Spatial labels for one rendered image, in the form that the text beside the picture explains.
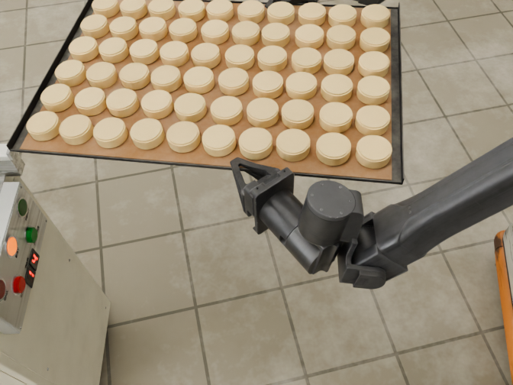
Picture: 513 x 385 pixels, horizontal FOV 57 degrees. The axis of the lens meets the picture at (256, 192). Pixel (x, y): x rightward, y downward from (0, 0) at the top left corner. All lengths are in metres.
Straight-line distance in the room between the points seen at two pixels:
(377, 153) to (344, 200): 0.16
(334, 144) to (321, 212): 0.18
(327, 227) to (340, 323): 1.13
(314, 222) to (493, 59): 2.15
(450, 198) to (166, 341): 1.24
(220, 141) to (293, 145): 0.11
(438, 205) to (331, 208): 0.12
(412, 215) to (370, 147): 0.15
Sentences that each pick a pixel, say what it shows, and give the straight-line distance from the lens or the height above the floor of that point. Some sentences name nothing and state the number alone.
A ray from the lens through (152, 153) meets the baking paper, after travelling 0.75.
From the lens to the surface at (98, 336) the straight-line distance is 1.52.
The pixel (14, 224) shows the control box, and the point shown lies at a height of 0.82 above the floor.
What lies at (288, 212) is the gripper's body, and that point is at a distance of 0.63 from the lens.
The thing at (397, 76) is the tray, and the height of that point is 1.01.
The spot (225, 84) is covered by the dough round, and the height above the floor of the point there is 1.01.
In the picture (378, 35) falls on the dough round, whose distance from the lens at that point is 0.88.
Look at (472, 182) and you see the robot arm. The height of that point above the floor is 1.14.
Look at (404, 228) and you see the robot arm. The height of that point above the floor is 1.07.
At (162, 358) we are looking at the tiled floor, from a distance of 1.64.
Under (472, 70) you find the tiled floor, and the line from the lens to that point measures 2.53.
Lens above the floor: 1.56
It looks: 57 degrees down
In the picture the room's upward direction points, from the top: straight up
